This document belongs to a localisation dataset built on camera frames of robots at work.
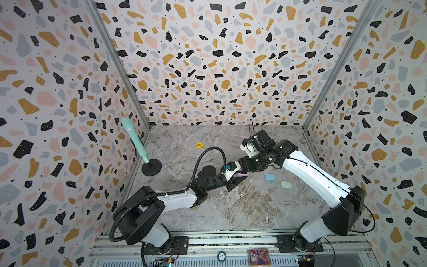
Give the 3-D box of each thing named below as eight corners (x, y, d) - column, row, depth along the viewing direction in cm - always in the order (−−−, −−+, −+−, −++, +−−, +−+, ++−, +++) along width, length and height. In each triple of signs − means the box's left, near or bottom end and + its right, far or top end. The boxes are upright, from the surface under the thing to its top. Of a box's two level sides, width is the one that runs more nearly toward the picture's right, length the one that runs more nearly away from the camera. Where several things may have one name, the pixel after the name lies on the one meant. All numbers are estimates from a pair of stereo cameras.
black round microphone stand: (140, 175, 98) (139, 173, 96) (146, 161, 104) (144, 158, 102) (158, 176, 98) (157, 173, 96) (163, 161, 105) (161, 158, 102)
